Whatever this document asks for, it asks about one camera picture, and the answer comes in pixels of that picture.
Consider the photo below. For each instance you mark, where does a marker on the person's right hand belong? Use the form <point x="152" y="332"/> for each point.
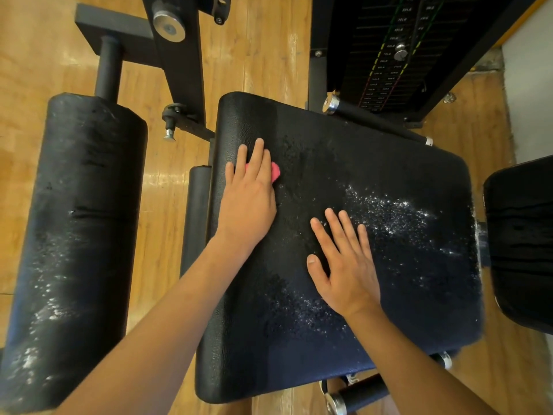
<point x="346" y="272"/>

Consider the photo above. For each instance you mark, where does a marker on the person's left hand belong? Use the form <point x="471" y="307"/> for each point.
<point x="246" y="203"/>

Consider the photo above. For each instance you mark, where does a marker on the pink cleaning cloth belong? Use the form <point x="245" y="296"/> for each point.
<point x="275" y="172"/>

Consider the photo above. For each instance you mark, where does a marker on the person's right forearm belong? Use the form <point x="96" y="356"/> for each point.
<point x="415" y="367"/>

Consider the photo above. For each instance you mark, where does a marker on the person's left forearm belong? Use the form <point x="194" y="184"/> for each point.
<point x="138" y="350"/>

